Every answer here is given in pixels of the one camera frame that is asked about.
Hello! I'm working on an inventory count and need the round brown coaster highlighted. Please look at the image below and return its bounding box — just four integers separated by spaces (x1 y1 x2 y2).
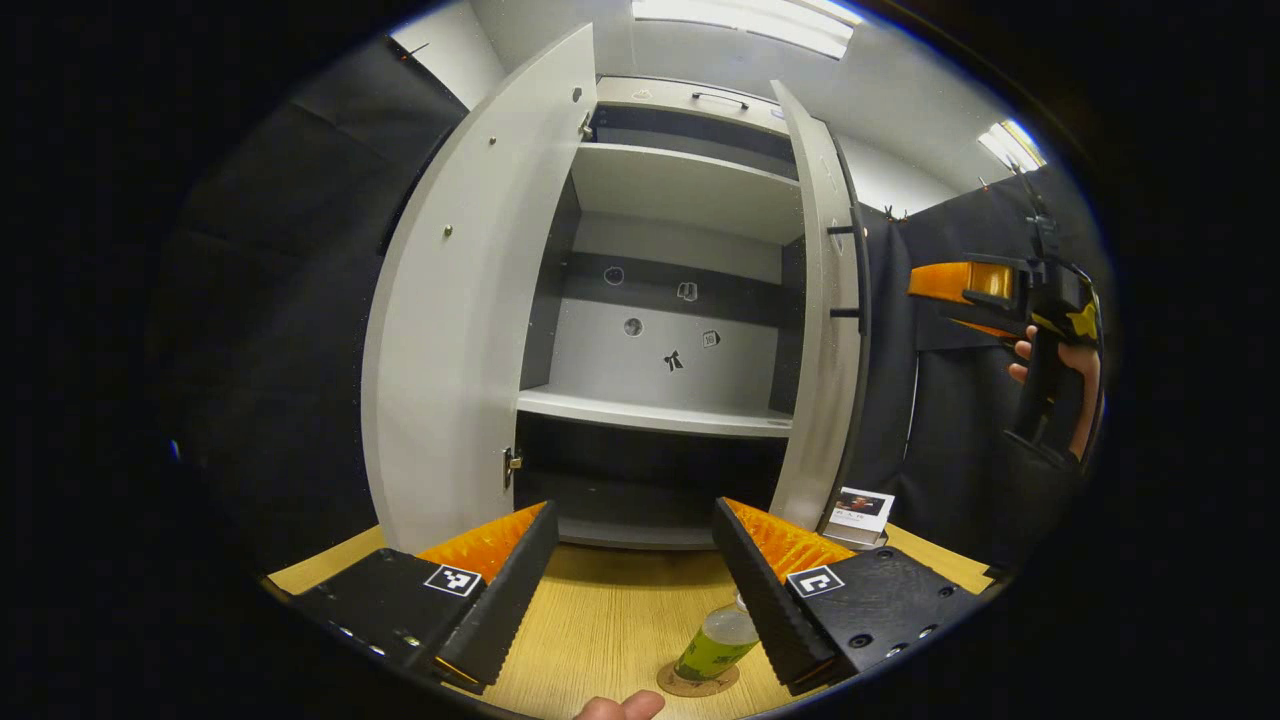
657 660 741 699

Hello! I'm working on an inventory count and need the green label plastic bottle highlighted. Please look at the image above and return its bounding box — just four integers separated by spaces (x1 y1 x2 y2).
675 592 761 684

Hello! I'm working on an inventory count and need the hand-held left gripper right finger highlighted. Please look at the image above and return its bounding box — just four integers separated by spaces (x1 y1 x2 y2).
712 497 986 699

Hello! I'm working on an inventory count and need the small white book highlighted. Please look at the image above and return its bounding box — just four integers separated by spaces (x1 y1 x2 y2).
822 487 896 549

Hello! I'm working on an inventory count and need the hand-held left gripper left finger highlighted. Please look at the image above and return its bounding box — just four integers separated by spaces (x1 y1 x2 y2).
290 500 561 696

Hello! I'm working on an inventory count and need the grey cabinet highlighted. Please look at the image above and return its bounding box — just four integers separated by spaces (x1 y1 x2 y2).
510 75 811 551

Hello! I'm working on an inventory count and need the black backdrop cloth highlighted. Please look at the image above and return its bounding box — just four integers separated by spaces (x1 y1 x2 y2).
845 165 1111 579
150 38 473 573

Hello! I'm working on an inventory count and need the long black door handle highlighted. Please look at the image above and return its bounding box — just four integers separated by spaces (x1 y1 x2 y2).
826 125 874 491

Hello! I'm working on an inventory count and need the small ceiling light panel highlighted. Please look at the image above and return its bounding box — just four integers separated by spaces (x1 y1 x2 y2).
978 118 1048 173

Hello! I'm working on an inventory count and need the large ceiling light panel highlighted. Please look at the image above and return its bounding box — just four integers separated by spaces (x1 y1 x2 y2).
632 0 863 59

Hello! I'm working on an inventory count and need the grey cabinet door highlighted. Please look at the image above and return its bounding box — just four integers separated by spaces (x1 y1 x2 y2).
360 22 598 554
768 80 866 531

